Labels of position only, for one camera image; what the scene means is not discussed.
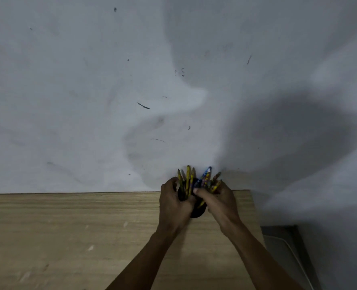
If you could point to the person's right forearm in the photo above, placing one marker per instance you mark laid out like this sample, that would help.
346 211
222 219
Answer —
256 259

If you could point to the bunch of colourful pencils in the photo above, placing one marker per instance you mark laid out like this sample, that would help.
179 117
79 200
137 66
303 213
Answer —
188 179

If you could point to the person's left hand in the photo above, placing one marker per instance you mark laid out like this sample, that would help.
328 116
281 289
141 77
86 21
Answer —
174 211

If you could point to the person's left forearm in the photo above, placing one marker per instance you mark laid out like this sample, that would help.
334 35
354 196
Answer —
145 262

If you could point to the black pencil holder cup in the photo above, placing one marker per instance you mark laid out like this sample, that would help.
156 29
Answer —
198 212

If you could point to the person's right thumb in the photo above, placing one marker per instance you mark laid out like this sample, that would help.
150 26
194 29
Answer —
202 192

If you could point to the person's left thumb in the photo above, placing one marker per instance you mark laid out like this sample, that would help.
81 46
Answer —
191 202

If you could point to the person's right hand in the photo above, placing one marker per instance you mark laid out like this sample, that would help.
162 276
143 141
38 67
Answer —
222 208

